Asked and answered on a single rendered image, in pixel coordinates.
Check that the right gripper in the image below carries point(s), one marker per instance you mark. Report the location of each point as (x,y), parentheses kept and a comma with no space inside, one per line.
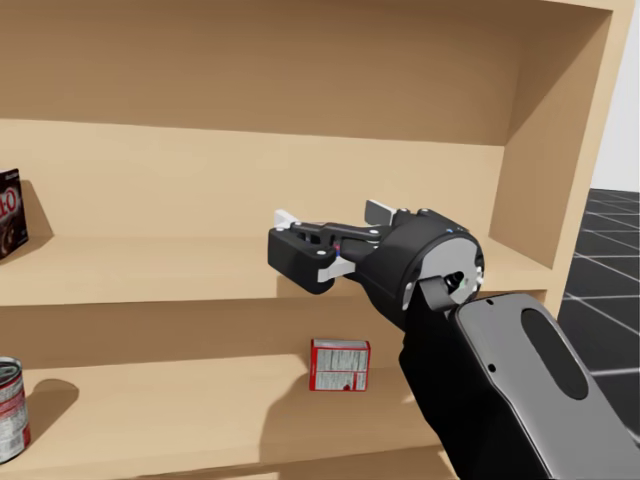
(405,260)

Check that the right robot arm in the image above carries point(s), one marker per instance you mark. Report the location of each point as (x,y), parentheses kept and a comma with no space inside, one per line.
(500,400)

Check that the red and white can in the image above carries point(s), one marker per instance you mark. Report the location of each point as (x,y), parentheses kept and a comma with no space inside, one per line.
(12,410)

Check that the red carton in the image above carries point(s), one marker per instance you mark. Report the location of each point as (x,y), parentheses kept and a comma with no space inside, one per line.
(340,365)

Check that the pale wooden shelf unit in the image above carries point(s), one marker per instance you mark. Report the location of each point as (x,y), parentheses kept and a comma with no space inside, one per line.
(200,175)

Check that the dark brown carton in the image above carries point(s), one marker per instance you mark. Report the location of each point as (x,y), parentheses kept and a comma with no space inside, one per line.
(12,215)

